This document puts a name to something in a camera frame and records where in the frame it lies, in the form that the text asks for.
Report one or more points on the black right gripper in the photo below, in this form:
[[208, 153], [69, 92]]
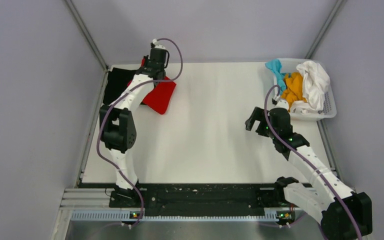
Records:
[[258, 114]]

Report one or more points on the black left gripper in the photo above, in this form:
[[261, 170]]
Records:
[[147, 58]]

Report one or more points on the red t shirt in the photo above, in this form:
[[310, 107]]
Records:
[[156, 97]]

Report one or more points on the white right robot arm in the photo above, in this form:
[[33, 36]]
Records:
[[341, 212]]

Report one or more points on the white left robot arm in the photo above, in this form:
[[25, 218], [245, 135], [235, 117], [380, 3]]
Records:
[[117, 127]]

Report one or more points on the folded black t shirt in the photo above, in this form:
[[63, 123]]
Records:
[[118, 80]]

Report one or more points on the orange t shirt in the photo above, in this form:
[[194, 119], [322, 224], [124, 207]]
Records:
[[294, 88]]

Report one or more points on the light blue t shirt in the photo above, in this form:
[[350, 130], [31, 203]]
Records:
[[275, 66]]

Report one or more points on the white laundry basket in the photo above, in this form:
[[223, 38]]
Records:
[[288, 65]]

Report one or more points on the white t shirt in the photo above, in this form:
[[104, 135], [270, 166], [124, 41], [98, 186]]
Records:
[[316, 83]]

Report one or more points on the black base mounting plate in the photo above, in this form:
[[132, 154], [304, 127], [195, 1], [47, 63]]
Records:
[[212, 209]]

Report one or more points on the left corner frame post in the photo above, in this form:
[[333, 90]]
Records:
[[85, 33]]

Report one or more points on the corner frame post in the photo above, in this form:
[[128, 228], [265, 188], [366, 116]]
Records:
[[333, 14], [85, 33]]

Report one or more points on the white slotted cable duct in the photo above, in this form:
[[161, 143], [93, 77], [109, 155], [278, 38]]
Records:
[[131, 216]]

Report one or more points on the right corner frame post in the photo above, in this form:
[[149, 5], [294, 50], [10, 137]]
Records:
[[333, 14]]

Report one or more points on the aluminium frame rail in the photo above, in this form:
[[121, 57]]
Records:
[[157, 196]]

